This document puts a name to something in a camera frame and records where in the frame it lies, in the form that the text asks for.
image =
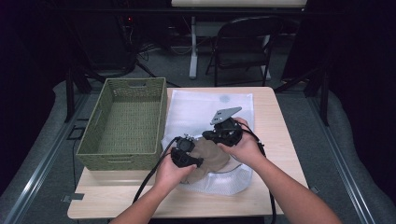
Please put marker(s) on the black folding chair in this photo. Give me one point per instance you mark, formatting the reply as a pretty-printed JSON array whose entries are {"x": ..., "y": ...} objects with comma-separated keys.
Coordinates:
[{"x": 246, "y": 34}]

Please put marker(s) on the person's right hand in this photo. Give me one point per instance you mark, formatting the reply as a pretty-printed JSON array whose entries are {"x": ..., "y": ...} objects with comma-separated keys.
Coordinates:
[{"x": 249, "y": 149}]

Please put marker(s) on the metal floor rail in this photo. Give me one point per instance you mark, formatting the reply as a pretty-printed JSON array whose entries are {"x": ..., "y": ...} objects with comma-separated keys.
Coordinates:
[
  {"x": 342, "y": 168},
  {"x": 40, "y": 168}
]

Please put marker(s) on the white mesh laundry bag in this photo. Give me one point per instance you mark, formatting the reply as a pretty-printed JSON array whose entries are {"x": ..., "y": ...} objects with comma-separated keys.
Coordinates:
[{"x": 193, "y": 112}]

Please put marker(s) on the black metal stand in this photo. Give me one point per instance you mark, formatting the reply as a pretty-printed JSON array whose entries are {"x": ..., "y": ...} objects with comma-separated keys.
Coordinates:
[
  {"x": 70, "y": 93},
  {"x": 325, "y": 99}
]

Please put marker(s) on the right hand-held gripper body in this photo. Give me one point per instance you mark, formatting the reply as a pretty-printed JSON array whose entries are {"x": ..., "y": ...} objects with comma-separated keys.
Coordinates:
[{"x": 229, "y": 133}]

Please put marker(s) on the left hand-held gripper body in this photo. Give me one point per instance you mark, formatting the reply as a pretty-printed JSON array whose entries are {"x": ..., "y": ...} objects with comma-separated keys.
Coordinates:
[{"x": 183, "y": 149}]

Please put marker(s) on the grey tape strip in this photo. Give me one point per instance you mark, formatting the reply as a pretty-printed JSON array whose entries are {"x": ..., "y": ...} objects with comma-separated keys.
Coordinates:
[
  {"x": 74, "y": 197},
  {"x": 315, "y": 189}
]

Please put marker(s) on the green woven basket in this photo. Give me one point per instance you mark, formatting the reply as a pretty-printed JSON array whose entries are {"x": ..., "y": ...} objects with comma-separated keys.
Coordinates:
[{"x": 124, "y": 124}]

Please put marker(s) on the white desk leg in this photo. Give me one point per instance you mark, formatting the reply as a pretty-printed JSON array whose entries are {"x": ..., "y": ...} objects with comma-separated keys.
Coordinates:
[{"x": 193, "y": 62}]

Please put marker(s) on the person's left hand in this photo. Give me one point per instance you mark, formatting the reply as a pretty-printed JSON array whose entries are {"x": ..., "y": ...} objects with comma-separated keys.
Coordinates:
[{"x": 168, "y": 177}]

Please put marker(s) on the beige cloth garment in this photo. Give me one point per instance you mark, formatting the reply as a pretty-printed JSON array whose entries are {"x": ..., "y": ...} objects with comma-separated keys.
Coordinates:
[{"x": 214, "y": 157}]

